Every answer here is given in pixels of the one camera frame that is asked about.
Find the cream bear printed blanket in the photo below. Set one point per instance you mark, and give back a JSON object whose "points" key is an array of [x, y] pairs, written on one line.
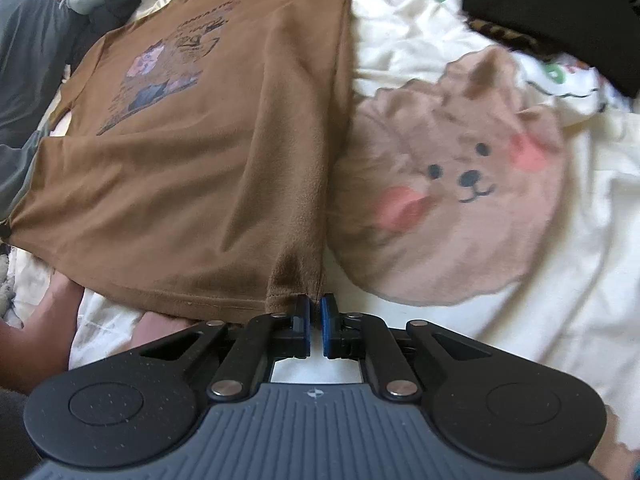
{"points": [[500, 285]]}

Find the black folded cloth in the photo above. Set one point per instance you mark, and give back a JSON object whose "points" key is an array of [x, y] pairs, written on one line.
{"points": [[550, 5]]}

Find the brown printed t-shirt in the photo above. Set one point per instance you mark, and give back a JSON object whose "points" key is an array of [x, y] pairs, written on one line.
{"points": [[200, 160]]}

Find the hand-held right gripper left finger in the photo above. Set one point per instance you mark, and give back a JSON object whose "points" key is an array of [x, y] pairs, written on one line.
{"points": [[305, 330]]}

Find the dark grey black clothes pile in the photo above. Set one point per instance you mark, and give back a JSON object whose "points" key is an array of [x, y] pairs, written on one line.
{"points": [[30, 60]]}

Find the person's right leg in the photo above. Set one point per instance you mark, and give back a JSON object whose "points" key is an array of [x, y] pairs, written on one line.
{"points": [[620, 465]]}

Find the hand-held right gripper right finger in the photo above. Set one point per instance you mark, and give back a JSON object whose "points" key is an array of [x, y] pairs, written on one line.
{"points": [[327, 330]]}

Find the grey-blue garment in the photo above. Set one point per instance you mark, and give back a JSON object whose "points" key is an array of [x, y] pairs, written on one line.
{"points": [[20, 175]]}

